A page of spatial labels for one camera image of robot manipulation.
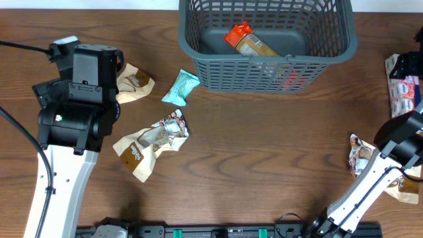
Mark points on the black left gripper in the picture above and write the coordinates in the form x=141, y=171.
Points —
x=48, y=92

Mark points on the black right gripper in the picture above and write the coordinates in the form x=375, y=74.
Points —
x=409, y=64

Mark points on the multicolour tissue pack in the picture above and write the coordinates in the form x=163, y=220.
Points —
x=404, y=94

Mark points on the orange cracker sleeve package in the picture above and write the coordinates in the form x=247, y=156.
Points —
x=243, y=38

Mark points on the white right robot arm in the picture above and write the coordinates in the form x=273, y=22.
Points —
x=398, y=148

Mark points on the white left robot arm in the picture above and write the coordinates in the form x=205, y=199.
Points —
x=77, y=111

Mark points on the beige snack pouch upper left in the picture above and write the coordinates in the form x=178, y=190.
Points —
x=133, y=84

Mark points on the beige snack pouch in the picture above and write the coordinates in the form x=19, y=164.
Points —
x=139, y=151
x=133, y=84
x=403, y=189

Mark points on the beige snack pouch centre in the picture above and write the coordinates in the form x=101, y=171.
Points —
x=139, y=151

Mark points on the beige snack pouch right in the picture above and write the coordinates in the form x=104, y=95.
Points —
x=403, y=189

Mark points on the teal snack packet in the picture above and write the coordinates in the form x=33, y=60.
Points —
x=182, y=87

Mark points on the dark grey plastic basket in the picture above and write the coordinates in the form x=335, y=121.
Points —
x=307, y=35

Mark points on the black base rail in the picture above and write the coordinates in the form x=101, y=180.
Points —
x=119, y=228

